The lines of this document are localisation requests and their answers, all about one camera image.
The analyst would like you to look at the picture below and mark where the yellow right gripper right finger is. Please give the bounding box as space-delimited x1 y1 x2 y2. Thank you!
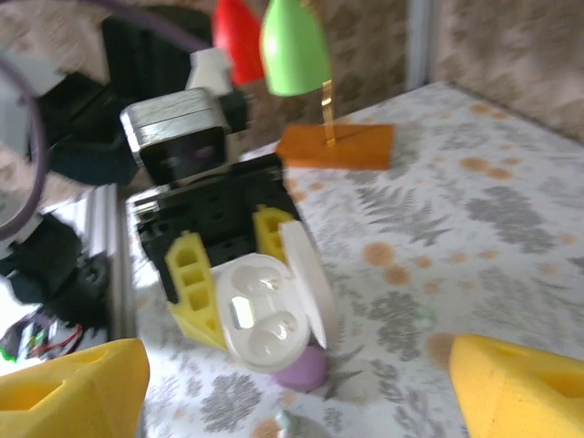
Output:
448 334 584 438

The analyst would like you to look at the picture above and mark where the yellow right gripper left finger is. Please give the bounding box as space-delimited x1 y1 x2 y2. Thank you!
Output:
0 337 151 438

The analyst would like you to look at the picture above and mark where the white earbud charging case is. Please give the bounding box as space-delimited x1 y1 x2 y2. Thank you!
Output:
214 220 339 373

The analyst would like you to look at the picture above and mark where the purple earbud charging case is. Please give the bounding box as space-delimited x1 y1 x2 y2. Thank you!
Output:
272 344 329 393

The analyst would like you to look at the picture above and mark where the orange wooden rack base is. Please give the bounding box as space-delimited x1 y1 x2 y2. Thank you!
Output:
276 122 396 171

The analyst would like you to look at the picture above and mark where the red plastic wine glass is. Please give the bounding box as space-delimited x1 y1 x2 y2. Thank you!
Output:
212 0 266 86

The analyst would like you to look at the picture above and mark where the green plastic wine glass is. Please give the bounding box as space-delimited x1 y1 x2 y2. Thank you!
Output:
259 0 332 97

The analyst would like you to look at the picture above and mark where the floral tablecloth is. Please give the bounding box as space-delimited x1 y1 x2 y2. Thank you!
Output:
122 81 584 438

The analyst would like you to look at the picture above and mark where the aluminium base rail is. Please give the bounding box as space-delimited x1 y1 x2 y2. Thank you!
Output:
84 185 138 343

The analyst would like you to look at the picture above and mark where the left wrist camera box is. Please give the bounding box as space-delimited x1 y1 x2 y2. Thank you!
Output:
120 48 250 188

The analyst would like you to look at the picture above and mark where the gold wire glass rack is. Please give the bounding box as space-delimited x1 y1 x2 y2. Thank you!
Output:
300 0 339 148

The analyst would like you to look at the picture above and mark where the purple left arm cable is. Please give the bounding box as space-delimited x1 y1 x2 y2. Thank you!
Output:
0 0 211 243

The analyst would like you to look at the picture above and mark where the aluminium frame post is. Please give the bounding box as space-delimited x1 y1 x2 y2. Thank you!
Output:
407 0 435 89

